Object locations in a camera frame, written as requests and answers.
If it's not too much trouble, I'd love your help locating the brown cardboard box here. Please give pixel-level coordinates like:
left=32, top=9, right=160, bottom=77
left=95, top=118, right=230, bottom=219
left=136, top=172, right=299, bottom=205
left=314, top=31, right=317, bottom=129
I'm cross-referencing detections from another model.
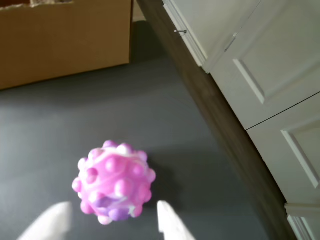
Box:
left=0, top=0, right=133, bottom=91

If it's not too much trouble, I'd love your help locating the dark grey table mat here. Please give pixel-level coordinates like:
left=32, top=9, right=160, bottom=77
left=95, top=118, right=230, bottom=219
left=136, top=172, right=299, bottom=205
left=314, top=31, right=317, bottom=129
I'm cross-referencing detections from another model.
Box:
left=0, top=21, right=270, bottom=240

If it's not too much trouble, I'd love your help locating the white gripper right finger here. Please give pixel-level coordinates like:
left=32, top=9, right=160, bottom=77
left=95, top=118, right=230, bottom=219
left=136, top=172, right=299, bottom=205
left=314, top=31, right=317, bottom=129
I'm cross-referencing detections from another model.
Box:
left=157, top=200, right=197, bottom=240

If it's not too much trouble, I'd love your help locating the white panelled cabinet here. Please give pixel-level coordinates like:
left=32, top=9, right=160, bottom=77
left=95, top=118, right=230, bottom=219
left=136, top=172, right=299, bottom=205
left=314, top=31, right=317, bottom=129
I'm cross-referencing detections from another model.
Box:
left=162, top=0, right=320, bottom=240

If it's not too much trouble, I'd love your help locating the pink purple bumpy ball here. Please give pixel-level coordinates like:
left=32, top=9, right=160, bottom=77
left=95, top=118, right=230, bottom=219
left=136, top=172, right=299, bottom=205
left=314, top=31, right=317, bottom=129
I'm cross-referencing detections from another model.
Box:
left=71, top=139, right=157, bottom=226

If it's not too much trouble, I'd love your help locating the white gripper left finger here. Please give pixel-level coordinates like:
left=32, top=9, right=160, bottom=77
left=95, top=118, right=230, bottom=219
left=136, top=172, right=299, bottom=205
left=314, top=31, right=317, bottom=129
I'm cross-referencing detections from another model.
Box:
left=17, top=201, right=74, bottom=240

